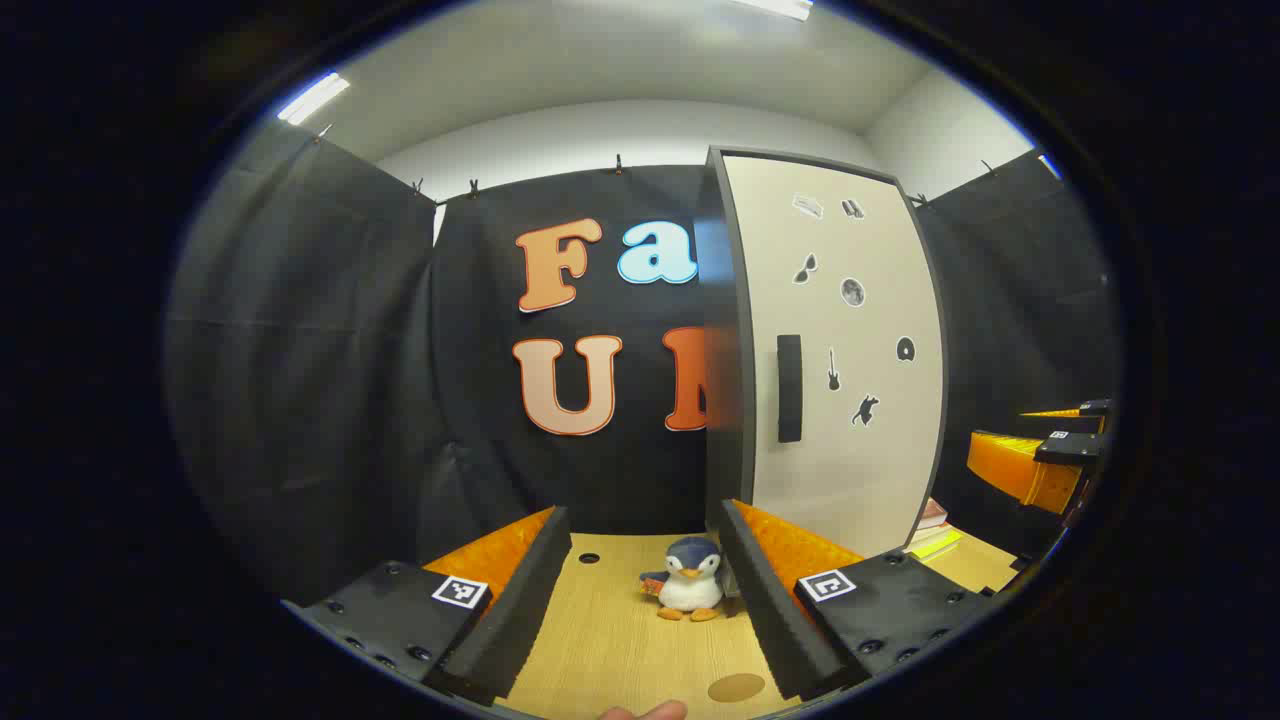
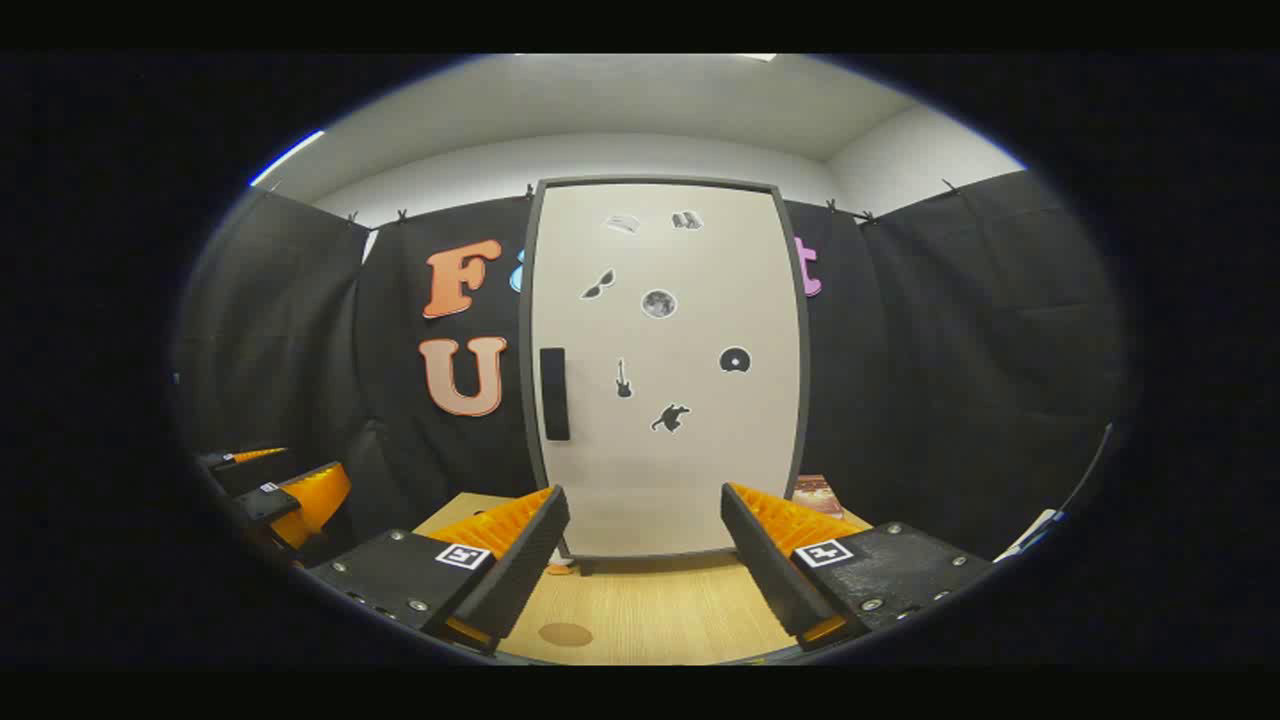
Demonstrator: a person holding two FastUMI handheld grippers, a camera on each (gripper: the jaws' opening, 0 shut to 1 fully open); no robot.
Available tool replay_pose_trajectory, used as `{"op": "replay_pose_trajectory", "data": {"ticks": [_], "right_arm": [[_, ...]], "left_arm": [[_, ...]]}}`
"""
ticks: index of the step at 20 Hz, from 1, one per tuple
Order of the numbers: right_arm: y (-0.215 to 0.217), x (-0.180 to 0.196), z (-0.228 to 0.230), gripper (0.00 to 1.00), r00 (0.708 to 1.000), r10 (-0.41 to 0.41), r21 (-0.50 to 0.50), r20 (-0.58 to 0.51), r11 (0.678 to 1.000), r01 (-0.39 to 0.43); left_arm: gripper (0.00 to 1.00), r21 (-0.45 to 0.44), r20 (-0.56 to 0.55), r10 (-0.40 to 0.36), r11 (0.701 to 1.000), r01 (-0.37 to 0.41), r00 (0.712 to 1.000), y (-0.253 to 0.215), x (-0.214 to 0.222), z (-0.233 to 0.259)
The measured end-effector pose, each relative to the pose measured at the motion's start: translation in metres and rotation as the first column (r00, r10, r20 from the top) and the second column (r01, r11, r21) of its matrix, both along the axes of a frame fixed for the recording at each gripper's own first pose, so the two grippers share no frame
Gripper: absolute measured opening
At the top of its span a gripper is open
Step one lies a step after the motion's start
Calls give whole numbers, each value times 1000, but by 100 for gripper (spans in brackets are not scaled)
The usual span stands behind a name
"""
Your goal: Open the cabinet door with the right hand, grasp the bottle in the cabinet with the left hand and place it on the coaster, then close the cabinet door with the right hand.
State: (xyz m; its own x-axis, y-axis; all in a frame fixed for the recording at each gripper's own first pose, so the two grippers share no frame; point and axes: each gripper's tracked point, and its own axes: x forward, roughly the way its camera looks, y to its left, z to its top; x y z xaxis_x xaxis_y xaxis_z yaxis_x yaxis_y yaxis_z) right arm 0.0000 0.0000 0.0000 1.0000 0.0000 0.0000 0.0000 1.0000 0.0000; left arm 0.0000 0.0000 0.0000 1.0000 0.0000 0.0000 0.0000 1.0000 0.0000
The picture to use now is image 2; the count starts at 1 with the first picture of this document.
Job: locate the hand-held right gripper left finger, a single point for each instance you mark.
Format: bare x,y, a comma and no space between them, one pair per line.
530,565

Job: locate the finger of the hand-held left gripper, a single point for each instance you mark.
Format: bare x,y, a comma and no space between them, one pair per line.
270,500
240,468

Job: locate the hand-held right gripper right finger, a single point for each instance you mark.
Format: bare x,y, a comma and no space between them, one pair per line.
760,570

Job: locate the brown round coaster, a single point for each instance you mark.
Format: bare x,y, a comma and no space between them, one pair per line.
565,634

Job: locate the white cabinet door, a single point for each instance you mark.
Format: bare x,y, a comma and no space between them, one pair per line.
680,480

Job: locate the grey cabinet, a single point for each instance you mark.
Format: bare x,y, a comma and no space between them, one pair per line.
804,370

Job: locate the black backdrop cloth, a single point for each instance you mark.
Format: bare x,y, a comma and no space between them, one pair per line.
300,330

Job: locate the white paper sheet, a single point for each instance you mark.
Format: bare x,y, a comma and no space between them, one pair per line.
1030,537

